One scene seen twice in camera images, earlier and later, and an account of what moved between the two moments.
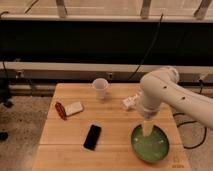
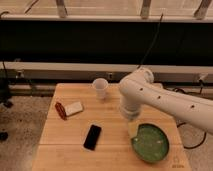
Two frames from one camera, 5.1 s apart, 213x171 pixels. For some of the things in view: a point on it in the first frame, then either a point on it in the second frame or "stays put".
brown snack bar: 62,112 stays put
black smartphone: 92,137 stays put
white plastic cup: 100,85 stays put
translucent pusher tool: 147,128 -> 133,129
